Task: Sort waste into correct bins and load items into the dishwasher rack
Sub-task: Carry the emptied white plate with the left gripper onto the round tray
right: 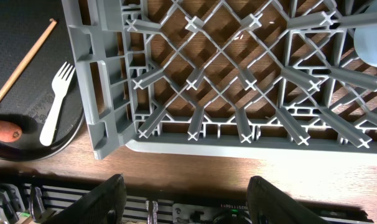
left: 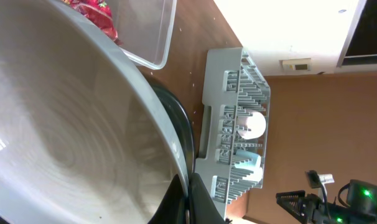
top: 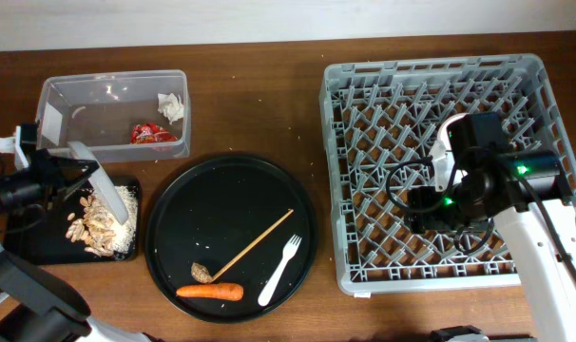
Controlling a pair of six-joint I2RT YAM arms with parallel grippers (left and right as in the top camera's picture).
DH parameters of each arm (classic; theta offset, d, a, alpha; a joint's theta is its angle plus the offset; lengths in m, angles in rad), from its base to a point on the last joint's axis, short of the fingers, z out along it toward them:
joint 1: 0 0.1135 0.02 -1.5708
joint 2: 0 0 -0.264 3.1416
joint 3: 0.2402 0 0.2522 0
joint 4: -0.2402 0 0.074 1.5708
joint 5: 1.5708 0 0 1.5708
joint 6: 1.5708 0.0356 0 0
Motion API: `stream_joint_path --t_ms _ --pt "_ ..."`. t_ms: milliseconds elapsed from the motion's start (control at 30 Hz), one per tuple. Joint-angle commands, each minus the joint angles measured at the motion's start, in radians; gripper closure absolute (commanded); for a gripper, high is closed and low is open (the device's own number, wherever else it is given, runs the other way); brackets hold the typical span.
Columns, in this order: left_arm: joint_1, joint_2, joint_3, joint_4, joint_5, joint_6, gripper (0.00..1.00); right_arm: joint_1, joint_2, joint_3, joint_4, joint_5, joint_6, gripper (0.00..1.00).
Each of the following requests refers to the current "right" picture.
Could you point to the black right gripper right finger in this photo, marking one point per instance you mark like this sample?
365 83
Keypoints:
263 198

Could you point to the grey dishwasher rack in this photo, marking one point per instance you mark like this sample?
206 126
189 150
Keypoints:
314 107

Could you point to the orange carrot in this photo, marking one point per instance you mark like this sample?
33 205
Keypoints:
9 132

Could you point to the white plastic fork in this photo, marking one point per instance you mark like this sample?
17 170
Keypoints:
60 85

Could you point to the blue bowl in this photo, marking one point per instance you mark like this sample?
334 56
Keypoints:
365 44

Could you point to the round black serving tray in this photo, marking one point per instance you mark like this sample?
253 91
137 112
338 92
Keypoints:
29 101

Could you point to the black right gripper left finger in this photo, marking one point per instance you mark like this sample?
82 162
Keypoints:
104 204

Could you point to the wooden chopstick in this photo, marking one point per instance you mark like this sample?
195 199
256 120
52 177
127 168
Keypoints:
27 58

